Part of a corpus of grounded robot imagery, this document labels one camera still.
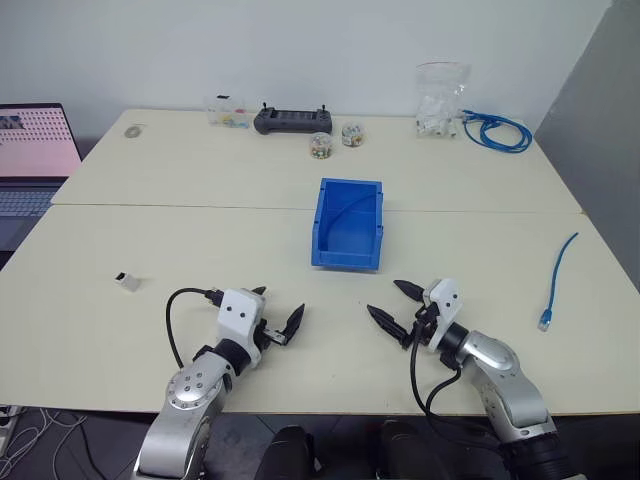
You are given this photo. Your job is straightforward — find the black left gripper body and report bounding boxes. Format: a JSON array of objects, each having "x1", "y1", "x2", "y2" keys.
[{"x1": 253, "y1": 318, "x2": 289, "y2": 352}]

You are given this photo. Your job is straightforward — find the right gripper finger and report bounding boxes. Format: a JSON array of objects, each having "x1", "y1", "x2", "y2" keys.
[
  {"x1": 392, "y1": 279, "x2": 427, "y2": 303},
  {"x1": 366, "y1": 303, "x2": 414, "y2": 350}
]

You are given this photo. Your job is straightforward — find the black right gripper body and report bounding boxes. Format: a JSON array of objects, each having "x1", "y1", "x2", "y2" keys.
[{"x1": 409, "y1": 301, "x2": 442, "y2": 350}]

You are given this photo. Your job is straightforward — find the blue plastic bin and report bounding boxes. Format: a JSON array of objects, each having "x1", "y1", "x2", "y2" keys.
[{"x1": 310, "y1": 176, "x2": 386, "y2": 272}]

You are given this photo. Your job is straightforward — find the dark rounded shape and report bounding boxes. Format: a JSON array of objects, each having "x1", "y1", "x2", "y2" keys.
[{"x1": 256, "y1": 424, "x2": 322, "y2": 480}]

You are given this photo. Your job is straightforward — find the small white connector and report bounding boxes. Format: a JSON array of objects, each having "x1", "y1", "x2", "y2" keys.
[{"x1": 113, "y1": 270, "x2": 142, "y2": 292}]

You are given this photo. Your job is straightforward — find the clear jar of colourful beads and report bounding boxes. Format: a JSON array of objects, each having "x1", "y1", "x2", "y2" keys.
[
  {"x1": 309, "y1": 131, "x2": 336, "y2": 162},
  {"x1": 340, "y1": 121, "x2": 365, "y2": 149}
]

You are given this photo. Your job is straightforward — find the dark grey handheld controller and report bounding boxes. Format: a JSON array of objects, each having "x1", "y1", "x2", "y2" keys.
[{"x1": 252, "y1": 101, "x2": 336, "y2": 136}]

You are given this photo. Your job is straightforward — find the clear box with colourful bits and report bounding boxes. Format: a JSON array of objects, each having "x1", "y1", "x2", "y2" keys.
[{"x1": 205, "y1": 93, "x2": 252, "y2": 131}]

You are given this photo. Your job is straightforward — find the clear bag of white connectors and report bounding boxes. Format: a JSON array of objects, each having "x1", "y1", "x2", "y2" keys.
[{"x1": 414, "y1": 60, "x2": 473, "y2": 141}]

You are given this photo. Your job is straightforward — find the grey laptop with pink screen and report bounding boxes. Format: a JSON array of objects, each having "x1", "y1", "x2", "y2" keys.
[{"x1": 0, "y1": 103, "x2": 83, "y2": 252}]

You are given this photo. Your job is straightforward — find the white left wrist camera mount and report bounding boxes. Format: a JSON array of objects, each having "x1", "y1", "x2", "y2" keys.
[{"x1": 217, "y1": 287, "x2": 267, "y2": 372}]

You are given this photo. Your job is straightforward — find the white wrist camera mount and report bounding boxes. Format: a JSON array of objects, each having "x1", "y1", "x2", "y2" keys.
[
  {"x1": 422, "y1": 278, "x2": 462, "y2": 352},
  {"x1": 217, "y1": 287, "x2": 267, "y2": 372}
]

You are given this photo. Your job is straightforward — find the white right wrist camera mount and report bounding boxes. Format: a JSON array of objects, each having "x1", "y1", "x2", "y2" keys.
[{"x1": 422, "y1": 278, "x2": 462, "y2": 352}]

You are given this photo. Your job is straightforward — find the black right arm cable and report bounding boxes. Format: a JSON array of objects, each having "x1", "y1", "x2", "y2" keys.
[{"x1": 409, "y1": 319, "x2": 501, "y2": 437}]

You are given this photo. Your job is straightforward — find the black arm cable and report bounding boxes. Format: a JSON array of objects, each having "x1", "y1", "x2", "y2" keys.
[
  {"x1": 165, "y1": 286, "x2": 224, "y2": 370},
  {"x1": 409, "y1": 319, "x2": 501, "y2": 437}
]

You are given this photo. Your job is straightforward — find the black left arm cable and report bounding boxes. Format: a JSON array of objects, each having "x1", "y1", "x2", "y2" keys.
[{"x1": 165, "y1": 286, "x2": 224, "y2": 370}]

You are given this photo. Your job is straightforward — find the short blue cable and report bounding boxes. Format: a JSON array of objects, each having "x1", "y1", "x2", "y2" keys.
[{"x1": 536, "y1": 231, "x2": 581, "y2": 333}]

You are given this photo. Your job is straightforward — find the white floor cables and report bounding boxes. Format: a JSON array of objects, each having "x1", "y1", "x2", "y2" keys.
[{"x1": 0, "y1": 404, "x2": 89, "y2": 480}]

